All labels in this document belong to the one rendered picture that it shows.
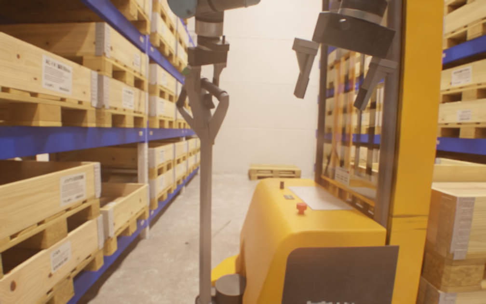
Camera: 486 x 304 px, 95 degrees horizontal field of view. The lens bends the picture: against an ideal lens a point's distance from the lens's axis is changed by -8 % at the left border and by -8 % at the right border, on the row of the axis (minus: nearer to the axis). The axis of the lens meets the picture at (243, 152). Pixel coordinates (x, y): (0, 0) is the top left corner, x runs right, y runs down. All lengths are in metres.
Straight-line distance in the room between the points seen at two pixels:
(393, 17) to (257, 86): 5.92
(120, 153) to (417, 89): 2.64
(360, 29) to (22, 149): 1.31
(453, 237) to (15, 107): 1.77
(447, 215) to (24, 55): 1.68
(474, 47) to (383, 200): 2.31
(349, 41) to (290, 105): 6.36
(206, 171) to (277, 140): 5.78
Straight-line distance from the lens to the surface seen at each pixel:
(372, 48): 0.50
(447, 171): 2.05
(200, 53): 0.83
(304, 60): 0.47
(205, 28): 0.81
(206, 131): 0.97
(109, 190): 2.76
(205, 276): 1.17
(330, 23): 0.46
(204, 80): 0.91
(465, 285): 1.16
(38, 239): 1.45
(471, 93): 2.93
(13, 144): 1.33
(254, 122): 6.63
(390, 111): 0.90
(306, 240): 0.79
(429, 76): 0.99
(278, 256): 0.80
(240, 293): 1.26
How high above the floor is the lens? 1.18
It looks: 5 degrees down
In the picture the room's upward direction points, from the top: 2 degrees clockwise
